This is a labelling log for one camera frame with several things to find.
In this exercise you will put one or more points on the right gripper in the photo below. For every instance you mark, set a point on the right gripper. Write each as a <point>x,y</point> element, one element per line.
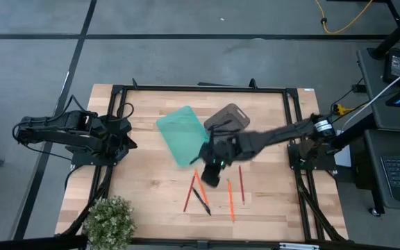
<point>227,149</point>

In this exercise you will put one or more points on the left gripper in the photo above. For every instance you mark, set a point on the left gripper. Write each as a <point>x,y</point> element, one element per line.
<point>118,137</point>

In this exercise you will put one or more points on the orange pencil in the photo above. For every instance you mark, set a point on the orange pencil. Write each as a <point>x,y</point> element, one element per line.
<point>202,190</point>
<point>231,200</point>

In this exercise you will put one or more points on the red-orange pencil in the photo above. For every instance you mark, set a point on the red-orange pencil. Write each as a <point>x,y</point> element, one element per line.
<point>189,193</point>

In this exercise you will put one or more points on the dark red pencil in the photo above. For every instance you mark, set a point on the dark red pencil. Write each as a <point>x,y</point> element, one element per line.
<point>241,185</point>

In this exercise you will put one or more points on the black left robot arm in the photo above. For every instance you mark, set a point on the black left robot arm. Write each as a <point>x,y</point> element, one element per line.
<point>57,137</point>

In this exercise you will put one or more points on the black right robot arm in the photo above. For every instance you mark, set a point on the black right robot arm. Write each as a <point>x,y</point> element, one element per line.
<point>283,133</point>

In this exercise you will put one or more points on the teal translucent plastic bin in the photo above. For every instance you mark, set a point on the teal translucent plastic bin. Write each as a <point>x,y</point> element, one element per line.
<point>181,135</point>

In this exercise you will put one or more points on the grey plastic bin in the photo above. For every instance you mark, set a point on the grey plastic bin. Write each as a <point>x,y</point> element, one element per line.
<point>233,116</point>

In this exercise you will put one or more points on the small green artificial plant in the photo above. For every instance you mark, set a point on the small green artificial plant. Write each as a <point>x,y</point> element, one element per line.
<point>109,224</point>

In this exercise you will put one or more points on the white sticker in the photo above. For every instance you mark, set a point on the white sticker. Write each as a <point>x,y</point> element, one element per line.
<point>308,89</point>

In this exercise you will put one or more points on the white label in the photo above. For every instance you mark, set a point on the white label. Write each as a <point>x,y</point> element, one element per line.
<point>299,247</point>

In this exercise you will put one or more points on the white paper sheet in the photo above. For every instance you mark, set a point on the white paper sheet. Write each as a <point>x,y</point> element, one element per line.
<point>343,160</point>

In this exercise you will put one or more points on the yellow plug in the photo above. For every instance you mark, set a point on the yellow plug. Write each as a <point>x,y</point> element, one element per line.
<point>340,110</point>

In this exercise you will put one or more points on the black desk beam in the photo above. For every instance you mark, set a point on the black desk beam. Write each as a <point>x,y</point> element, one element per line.
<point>356,133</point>

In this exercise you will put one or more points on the small black box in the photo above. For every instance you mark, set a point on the small black box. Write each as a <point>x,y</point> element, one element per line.
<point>359,87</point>

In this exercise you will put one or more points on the grey desk with keyboard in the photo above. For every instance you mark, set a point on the grey desk with keyboard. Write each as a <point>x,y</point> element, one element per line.
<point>373,173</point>

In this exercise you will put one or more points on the desk caster wheel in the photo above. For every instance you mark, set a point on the desk caster wheel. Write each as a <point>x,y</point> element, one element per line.
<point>375,212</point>

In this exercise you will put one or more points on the grey desk with screen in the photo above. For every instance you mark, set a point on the grey desk with screen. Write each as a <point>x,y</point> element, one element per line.
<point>387,114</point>

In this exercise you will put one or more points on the black power adapter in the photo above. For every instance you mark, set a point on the black power adapter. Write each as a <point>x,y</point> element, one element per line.
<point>397,65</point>

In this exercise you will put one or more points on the black stand leg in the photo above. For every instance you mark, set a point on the black stand leg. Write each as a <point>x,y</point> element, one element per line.
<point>396,34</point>

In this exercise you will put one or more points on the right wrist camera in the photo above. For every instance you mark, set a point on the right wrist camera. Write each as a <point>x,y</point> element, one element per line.
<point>210,176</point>

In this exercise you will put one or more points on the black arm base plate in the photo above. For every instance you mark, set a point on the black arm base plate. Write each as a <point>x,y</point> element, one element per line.
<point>94,160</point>
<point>325,164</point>

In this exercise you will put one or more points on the black metal table frame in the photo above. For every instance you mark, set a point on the black metal table frame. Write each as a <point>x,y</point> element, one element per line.
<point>203,88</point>

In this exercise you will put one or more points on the black metal rail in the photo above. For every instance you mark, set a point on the black metal rail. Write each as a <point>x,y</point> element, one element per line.
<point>30,242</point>

